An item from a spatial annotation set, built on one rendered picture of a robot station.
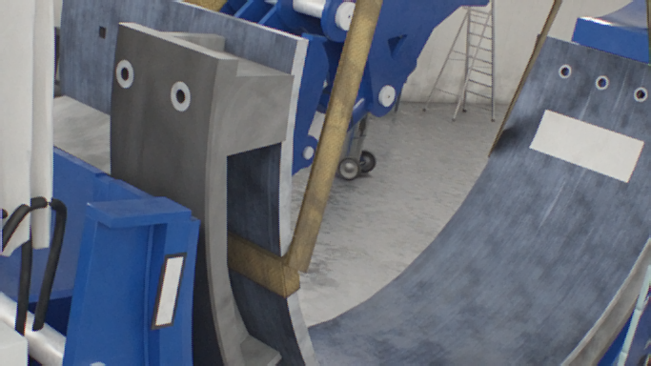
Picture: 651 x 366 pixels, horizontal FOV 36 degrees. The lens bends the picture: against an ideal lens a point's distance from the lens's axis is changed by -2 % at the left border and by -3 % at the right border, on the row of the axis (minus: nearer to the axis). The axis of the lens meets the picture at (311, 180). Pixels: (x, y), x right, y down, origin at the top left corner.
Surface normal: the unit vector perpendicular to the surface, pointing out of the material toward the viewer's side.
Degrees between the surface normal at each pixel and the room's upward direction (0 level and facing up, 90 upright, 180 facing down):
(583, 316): 35
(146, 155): 103
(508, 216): 55
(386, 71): 90
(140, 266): 90
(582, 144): 75
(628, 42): 87
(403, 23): 90
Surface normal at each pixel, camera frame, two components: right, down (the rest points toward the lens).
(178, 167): -0.68, 0.23
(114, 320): 0.74, 0.31
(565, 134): -0.58, -0.21
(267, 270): -0.68, 0.44
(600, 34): -0.63, 0.00
